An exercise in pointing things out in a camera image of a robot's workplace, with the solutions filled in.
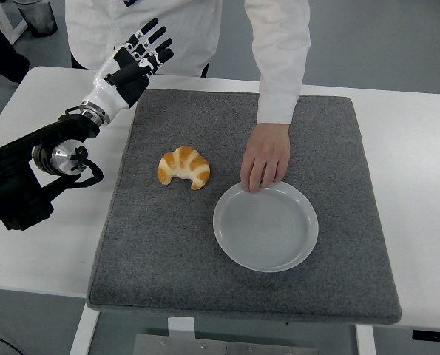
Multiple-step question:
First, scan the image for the person's hand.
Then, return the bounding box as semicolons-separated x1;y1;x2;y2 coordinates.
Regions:
240;121;291;195

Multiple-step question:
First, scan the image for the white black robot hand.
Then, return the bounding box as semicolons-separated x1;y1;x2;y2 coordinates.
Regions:
81;18;175;112

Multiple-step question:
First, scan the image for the round white plate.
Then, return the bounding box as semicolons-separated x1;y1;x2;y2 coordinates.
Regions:
212;180;319;274

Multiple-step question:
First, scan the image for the golden croissant bread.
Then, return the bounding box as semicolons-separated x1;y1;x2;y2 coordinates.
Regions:
157;145;211;191

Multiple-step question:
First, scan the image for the grey metal plate with screws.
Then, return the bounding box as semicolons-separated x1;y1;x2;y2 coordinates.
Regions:
132;332;319;355

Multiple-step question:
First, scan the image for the grey waste bin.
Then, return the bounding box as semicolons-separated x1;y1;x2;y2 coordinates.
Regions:
14;0;58;38

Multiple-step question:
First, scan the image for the person in dark trousers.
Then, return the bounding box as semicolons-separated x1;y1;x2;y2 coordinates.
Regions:
0;14;31;130

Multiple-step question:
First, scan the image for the grey square mat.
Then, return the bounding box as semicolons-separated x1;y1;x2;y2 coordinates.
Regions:
86;88;403;326

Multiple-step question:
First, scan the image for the white table leg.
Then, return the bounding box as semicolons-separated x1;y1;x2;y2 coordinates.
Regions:
70;306;101;355
354;323;376;355

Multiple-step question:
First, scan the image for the black table control panel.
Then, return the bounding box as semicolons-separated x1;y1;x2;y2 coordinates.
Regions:
411;328;440;342

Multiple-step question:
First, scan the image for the white furniture frame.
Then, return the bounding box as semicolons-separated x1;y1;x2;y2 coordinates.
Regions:
4;14;29;46

